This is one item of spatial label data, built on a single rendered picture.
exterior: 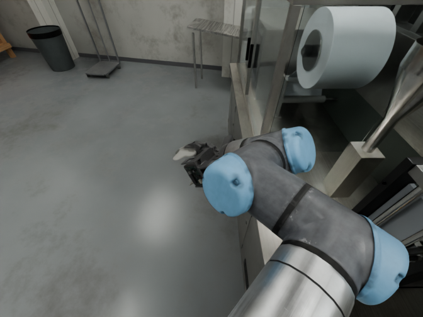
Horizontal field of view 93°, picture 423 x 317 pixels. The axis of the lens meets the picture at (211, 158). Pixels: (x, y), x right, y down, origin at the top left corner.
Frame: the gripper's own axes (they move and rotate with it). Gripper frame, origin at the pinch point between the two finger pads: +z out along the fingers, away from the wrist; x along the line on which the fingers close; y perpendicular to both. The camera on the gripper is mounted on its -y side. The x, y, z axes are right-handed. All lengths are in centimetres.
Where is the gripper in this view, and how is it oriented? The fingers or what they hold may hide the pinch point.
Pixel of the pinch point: (187, 162)
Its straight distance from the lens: 59.0
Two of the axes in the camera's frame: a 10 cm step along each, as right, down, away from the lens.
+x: 4.7, 8.3, 3.0
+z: -6.6, 1.1, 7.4
